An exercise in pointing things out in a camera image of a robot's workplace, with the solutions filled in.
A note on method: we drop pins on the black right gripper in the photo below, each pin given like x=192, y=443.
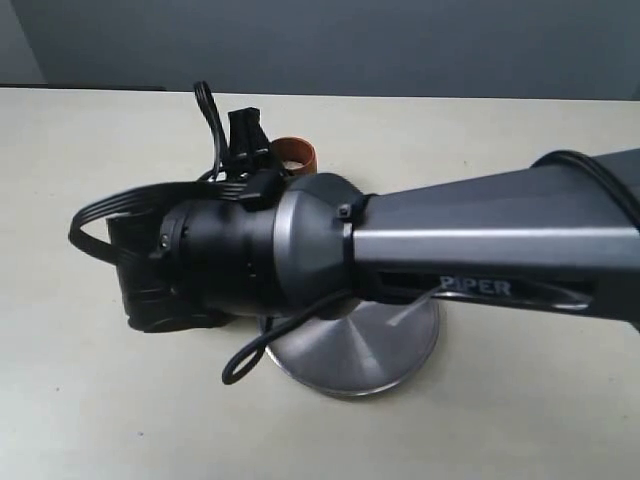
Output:
x=150, y=300

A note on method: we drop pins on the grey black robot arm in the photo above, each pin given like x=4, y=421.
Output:
x=554, y=237

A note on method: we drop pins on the brown wooden cup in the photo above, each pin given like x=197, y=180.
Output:
x=297, y=155

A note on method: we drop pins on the round steel plate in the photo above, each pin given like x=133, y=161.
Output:
x=372, y=349

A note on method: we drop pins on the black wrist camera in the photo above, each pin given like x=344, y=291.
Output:
x=249, y=147

